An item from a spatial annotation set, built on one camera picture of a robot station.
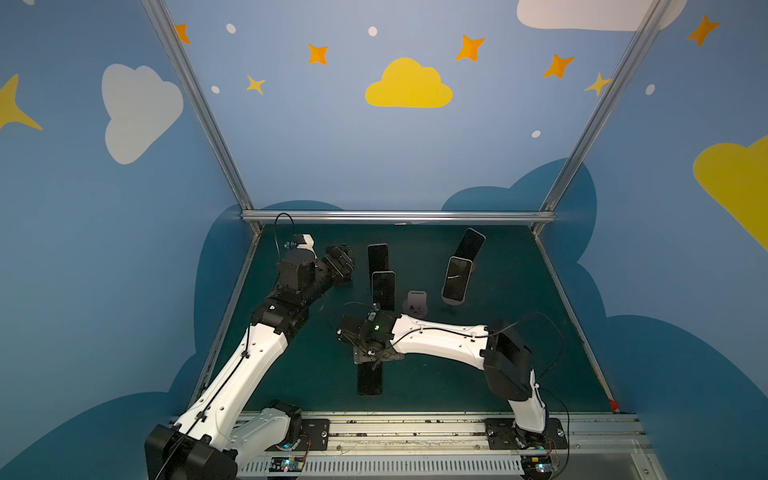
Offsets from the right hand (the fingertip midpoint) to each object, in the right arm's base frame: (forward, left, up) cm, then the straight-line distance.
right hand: (373, 350), depth 82 cm
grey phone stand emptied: (+17, -12, -3) cm, 21 cm away
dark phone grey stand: (-6, +1, -9) cm, 11 cm away
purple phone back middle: (+30, +1, +4) cm, 30 cm away
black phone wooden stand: (+33, -29, +9) cm, 45 cm away
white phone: (+25, -26, +1) cm, 36 cm away
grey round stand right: (+19, -25, -5) cm, 32 cm away
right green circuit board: (-23, -42, -7) cm, 49 cm away
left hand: (+15, +6, +23) cm, 28 cm away
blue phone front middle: (+25, -1, -8) cm, 26 cm away
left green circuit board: (-27, +19, -6) cm, 33 cm away
